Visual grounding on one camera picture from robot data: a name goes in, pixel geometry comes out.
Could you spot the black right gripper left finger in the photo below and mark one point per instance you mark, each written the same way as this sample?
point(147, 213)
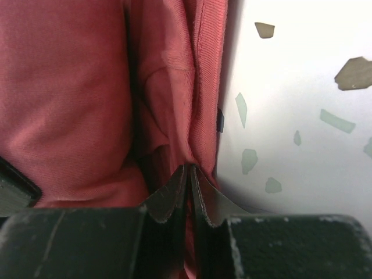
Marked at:
point(146, 241)

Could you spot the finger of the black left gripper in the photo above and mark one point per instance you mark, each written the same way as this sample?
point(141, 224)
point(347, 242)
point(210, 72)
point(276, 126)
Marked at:
point(17, 191)

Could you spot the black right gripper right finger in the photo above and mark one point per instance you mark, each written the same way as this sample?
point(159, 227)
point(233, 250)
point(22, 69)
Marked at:
point(232, 243)

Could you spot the salmon pink t shirt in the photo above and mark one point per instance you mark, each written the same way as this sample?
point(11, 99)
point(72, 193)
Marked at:
point(102, 101)

